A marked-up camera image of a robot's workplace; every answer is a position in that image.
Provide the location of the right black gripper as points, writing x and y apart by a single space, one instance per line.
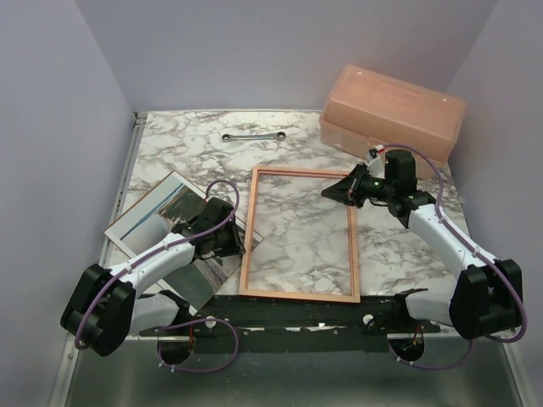
348 191

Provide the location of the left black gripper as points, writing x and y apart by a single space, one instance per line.
235 247

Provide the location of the landscape photo print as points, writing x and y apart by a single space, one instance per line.
152 217

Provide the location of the red wooden picture frame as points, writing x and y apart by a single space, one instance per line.
301 235

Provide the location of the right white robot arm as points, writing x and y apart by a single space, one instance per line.
488 296

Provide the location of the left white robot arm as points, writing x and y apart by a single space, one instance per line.
107 306

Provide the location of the silver ratchet wrench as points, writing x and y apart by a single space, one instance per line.
268 136

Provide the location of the pink plastic storage box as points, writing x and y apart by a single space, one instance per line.
365 109

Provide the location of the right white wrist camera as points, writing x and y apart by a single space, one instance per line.
375 163

